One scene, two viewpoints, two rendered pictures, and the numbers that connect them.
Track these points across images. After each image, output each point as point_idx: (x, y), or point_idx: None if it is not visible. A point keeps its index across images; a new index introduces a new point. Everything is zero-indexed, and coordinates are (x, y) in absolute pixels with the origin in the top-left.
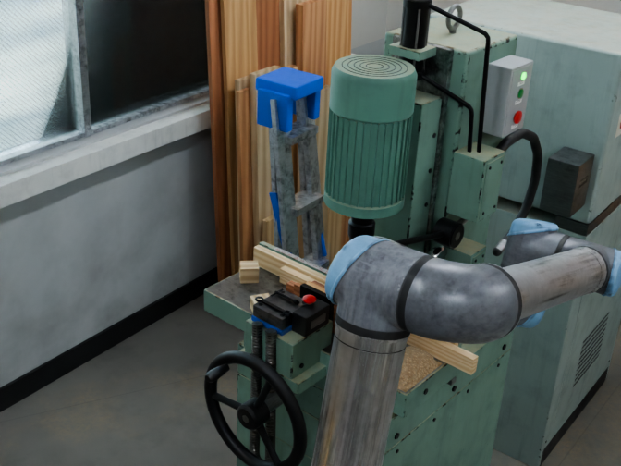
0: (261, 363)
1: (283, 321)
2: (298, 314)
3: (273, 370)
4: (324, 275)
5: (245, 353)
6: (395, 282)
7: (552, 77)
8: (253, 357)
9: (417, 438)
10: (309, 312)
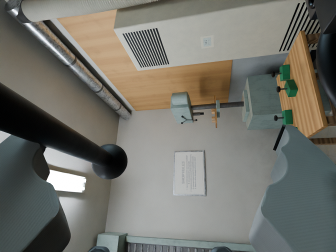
0: (322, 85)
1: (315, 18)
2: (317, 15)
3: (335, 100)
4: None
5: (316, 55)
6: None
7: None
8: (317, 69)
9: None
10: (331, 2)
